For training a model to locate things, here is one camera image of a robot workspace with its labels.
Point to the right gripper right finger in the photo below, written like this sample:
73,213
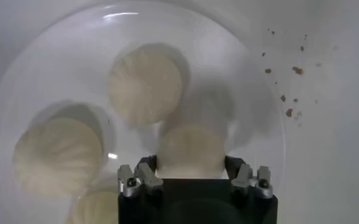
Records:
246,179

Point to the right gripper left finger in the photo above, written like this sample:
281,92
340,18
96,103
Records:
145,179

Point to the white steamed baozi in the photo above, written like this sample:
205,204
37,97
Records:
145,85
97,210
191,149
57,158

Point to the small brown crumb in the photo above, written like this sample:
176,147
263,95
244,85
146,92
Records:
268,71
289,112
298,70

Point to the white round plate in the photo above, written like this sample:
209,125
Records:
60,61

